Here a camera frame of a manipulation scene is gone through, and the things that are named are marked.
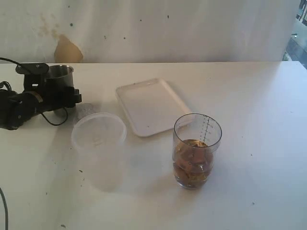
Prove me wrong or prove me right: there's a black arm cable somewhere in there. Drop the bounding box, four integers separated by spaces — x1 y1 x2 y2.
40 106 69 126

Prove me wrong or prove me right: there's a frosted plastic deli container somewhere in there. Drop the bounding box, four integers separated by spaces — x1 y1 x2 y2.
71 113 127 192

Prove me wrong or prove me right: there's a stainless steel cup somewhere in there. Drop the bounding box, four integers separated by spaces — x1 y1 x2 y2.
45 65 74 115

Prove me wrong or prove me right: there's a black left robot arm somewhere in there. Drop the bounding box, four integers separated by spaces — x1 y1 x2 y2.
0 63 82 130

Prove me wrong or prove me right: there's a clear plastic shaker lid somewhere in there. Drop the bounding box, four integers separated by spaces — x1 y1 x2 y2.
74 103 97 123

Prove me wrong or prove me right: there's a gold coin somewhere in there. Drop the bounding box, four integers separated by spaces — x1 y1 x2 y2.
182 173 207 185

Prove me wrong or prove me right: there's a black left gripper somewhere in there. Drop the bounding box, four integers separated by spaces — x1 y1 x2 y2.
15 63 82 113

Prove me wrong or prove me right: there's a white rectangular tray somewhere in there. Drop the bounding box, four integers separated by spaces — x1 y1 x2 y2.
116 79 192 137

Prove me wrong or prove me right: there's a clear graduated shaker cup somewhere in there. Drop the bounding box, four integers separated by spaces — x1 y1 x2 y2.
172 113 222 189

